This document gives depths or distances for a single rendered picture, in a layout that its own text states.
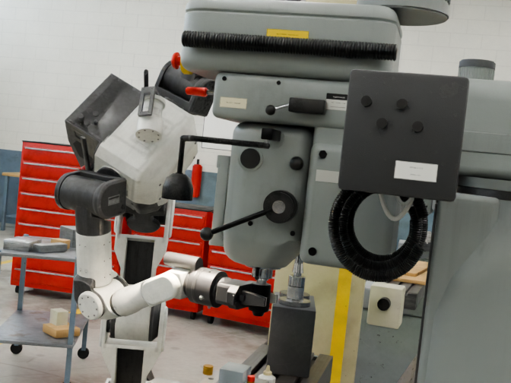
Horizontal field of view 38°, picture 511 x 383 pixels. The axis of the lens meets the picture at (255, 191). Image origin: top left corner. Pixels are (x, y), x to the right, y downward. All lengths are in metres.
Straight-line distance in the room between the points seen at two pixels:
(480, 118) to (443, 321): 0.41
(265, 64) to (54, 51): 10.87
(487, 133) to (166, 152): 0.84
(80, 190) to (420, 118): 0.94
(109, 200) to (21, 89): 10.76
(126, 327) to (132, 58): 9.63
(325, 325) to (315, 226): 1.95
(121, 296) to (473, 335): 0.89
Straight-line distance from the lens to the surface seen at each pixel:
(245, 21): 1.59
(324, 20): 1.56
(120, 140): 1.95
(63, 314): 4.82
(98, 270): 1.94
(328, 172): 1.53
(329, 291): 3.44
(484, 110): 1.53
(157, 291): 1.80
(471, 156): 1.53
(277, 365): 2.06
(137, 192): 1.95
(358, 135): 1.28
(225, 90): 1.59
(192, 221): 6.60
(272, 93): 1.56
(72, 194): 1.90
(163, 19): 11.66
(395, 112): 1.27
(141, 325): 2.29
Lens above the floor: 1.56
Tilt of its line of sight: 3 degrees down
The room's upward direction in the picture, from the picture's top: 6 degrees clockwise
